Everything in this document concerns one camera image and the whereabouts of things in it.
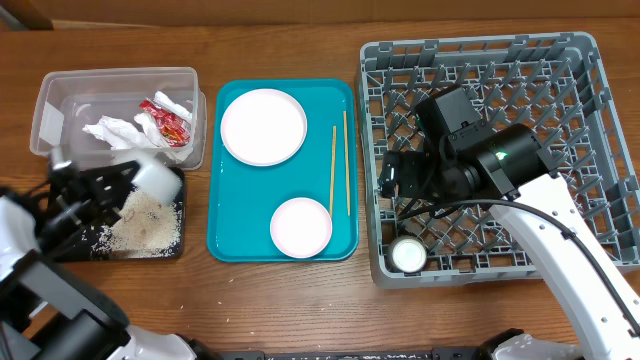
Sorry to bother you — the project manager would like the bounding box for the right wooden chopstick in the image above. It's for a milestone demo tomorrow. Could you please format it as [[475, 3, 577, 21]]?
[[343, 110, 351, 216]]

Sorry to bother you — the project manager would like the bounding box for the large white plate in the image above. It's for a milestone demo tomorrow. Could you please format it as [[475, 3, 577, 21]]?
[[219, 88, 308, 167]]

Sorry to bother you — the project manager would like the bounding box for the wooden chopstick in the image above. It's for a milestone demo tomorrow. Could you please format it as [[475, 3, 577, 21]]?
[[329, 125, 337, 217], [343, 110, 351, 216]]

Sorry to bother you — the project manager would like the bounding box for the black plastic tray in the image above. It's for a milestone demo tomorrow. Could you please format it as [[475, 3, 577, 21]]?
[[47, 166, 187, 263]]

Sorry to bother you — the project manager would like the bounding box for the clear plastic waste bin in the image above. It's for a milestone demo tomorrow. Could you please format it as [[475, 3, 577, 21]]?
[[30, 67, 207, 170]]

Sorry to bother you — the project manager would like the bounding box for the white napkin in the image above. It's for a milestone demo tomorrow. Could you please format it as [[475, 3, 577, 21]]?
[[82, 91, 195, 163]]

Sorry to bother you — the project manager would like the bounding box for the teal serving tray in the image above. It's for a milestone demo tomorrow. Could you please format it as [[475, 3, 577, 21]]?
[[206, 78, 359, 263]]

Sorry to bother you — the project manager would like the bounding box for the grey bowl with rice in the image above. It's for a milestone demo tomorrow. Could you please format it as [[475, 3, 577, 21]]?
[[112, 149, 182, 205]]

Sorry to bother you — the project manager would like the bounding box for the small pink-white bowl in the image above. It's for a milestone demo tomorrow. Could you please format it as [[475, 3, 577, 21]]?
[[269, 197, 333, 259]]

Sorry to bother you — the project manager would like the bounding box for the left wooden chopstick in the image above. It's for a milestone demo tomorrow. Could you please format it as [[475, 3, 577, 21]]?
[[329, 125, 337, 217]]

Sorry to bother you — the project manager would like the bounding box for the pile of rice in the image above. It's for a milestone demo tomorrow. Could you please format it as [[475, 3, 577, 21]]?
[[91, 189, 183, 259]]

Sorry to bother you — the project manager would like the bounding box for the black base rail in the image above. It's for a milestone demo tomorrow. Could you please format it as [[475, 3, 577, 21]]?
[[199, 327, 591, 360]]

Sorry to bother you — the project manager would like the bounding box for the grey dishwasher rack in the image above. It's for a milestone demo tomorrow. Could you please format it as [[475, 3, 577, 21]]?
[[358, 32, 639, 289]]

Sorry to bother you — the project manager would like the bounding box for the red sauce packet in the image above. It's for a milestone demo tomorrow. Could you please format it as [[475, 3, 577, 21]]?
[[139, 100, 191, 147]]

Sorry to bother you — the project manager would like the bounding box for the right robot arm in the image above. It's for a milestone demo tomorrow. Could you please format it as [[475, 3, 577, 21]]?
[[379, 85, 639, 359]]

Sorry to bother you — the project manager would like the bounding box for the white cup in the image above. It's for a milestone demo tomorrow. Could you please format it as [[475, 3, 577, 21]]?
[[388, 236, 428, 274]]

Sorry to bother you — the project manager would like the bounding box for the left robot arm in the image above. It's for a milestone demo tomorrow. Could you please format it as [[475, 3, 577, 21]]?
[[1, 160, 199, 360]]

